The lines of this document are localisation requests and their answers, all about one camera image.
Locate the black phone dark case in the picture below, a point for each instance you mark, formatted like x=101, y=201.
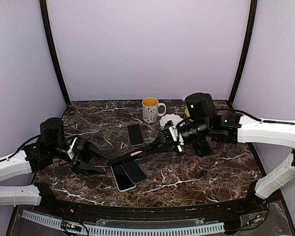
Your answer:
x=133, y=155

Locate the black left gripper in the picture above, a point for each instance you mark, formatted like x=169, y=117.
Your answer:
x=79, y=162

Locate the black right frame post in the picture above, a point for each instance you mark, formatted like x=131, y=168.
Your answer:
x=244, y=51

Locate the white slotted cable duct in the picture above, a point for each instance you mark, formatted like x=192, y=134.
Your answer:
x=88, y=229

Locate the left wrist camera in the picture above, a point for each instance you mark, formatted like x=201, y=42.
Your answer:
x=76, y=147

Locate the lime green bowl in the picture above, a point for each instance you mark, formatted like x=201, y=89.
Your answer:
x=188, y=115

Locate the black frame post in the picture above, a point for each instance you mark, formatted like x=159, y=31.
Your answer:
x=244, y=51
x=52, y=50

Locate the black phone white case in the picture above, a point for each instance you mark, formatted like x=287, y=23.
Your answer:
x=122, y=181

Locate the black phone grey case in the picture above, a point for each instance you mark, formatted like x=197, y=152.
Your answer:
x=134, y=172

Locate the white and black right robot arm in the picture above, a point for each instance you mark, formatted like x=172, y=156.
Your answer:
x=232, y=128

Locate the white spotted mug orange inside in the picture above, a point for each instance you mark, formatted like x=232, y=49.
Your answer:
x=152, y=109

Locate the white scalloped ceramic dish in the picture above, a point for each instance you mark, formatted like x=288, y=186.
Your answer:
x=175, y=119

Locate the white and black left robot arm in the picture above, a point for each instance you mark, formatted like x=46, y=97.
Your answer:
x=36, y=154

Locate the black left frame post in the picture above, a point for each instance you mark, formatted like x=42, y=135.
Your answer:
x=52, y=50

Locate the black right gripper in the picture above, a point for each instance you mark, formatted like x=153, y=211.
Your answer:
x=163, y=137

